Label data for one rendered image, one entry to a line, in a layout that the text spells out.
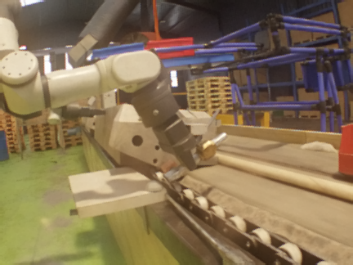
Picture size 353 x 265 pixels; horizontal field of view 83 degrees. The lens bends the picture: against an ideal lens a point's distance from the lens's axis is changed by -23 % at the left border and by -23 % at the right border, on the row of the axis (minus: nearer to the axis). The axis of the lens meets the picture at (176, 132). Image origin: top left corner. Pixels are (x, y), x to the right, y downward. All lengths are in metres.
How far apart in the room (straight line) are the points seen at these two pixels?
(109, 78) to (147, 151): 0.33
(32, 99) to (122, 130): 0.34
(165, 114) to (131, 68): 0.12
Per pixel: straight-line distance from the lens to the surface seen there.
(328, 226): 0.49
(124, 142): 0.72
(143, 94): 0.52
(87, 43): 7.85
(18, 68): 0.46
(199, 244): 0.40
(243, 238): 0.39
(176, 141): 0.54
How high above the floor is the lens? 0.99
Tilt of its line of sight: 6 degrees down
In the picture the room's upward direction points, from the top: 5 degrees counter-clockwise
